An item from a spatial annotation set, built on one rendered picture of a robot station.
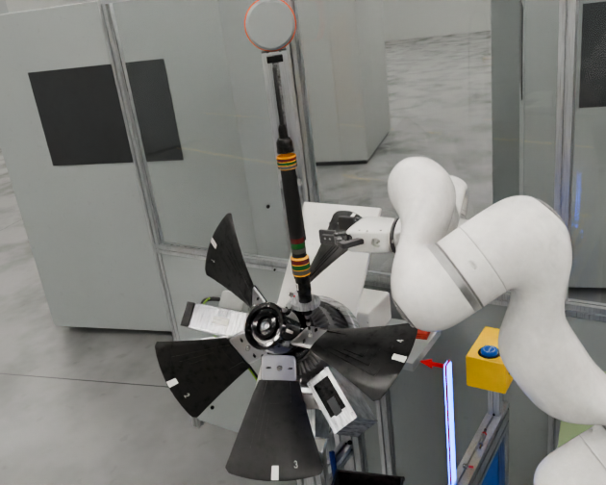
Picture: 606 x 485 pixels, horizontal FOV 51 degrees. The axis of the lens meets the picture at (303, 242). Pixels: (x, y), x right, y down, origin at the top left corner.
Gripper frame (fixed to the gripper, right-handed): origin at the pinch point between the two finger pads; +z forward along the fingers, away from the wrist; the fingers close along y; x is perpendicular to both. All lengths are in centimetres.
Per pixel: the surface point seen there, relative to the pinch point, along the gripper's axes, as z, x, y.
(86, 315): 274, -128, 118
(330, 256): 8.2, -11.4, 9.8
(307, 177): 53, -11, 71
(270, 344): 16.7, -27.6, -8.0
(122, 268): 238, -93, 127
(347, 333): 1.8, -28.0, 3.2
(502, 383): -29, -46, 21
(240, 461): 18, -50, -25
